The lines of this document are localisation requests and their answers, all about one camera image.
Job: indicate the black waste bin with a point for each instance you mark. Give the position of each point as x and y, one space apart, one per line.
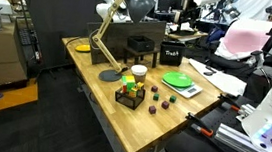
171 54

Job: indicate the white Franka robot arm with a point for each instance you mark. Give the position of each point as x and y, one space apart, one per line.
110 11

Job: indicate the paper coffee cup white lid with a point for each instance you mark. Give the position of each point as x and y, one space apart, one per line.
139 73

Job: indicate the large multicolour puzzle cube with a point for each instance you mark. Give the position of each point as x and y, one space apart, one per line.
128 82

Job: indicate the small multicolour puzzle cube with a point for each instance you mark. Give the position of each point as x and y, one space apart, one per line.
138 88

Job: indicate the purple small cube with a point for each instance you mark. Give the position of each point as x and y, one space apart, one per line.
165 105
152 109
154 89

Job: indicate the small dark wooden stool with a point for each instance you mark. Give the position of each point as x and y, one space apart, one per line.
141 52

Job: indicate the green small cube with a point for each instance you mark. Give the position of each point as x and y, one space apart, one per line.
156 96
172 99

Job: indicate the black fabric storage box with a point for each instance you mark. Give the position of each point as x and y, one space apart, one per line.
140 44

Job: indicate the green plastic plate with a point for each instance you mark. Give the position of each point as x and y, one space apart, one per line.
177 79

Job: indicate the dark wood panel board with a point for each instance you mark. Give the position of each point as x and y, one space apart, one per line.
120 34

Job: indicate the white kitchen scale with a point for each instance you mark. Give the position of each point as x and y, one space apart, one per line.
191 90

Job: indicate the yellow disc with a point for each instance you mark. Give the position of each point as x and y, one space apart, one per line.
83 48

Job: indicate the light wooden side table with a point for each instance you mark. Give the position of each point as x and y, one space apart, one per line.
193 35

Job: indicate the wooden desk lamp grey shade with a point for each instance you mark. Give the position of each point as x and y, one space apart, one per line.
139 4

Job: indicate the white cloth sheet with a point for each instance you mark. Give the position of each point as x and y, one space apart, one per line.
226 82

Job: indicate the black office chair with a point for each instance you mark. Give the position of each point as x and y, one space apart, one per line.
240 66

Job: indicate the black keypad device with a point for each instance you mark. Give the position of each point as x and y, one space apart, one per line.
27 38

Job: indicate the pink cloth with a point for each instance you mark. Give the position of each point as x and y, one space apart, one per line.
247 36

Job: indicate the orange floor platform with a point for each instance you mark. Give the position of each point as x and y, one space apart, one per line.
9 100

